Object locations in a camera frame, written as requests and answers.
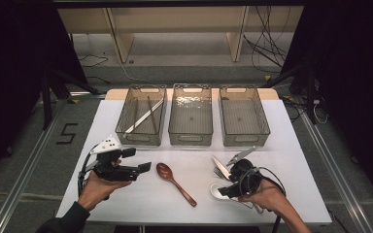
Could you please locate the person's right hand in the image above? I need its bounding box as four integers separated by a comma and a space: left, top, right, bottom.
239, 179, 288, 213

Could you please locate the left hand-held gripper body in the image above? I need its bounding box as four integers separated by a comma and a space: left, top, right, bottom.
90, 135, 140, 183

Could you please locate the black metal stand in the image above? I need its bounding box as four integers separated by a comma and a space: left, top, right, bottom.
261, 57, 319, 126
39, 66, 102, 131

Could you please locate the person's left hand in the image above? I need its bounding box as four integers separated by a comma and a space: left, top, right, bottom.
77, 171, 132, 212

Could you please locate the smoky transparent plastic bin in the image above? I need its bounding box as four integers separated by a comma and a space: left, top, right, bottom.
218, 83, 271, 148
115, 83, 168, 147
167, 83, 215, 147

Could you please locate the white floor cable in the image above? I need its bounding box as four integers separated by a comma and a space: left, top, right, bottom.
118, 60, 152, 85

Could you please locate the white ceramic spoon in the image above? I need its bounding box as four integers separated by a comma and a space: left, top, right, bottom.
210, 183, 239, 202

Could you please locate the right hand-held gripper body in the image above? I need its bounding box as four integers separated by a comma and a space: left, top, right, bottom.
225, 146, 264, 197

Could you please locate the brown wooden spoon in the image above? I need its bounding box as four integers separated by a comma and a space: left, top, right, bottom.
155, 162, 198, 208

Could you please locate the brown wooden chopstick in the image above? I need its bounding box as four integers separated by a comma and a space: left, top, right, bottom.
147, 95, 158, 135

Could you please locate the dark curtain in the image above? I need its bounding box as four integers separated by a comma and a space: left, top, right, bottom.
281, 0, 373, 203
0, 0, 89, 183

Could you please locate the white chopstick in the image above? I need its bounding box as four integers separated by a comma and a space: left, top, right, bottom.
124, 98, 164, 134
126, 100, 165, 135

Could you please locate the metal table knife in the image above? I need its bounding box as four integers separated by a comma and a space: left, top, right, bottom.
212, 155, 232, 181

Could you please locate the aluminium floor rail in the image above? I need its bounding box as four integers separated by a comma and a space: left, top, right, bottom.
0, 98, 67, 233
298, 109, 373, 233

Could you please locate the light wooden desk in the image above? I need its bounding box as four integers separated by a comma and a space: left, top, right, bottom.
57, 6, 305, 64

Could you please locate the thin black floor cable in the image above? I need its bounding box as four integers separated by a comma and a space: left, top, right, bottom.
77, 52, 110, 69

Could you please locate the bundle of black cables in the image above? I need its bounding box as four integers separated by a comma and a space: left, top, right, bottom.
242, 5, 293, 74

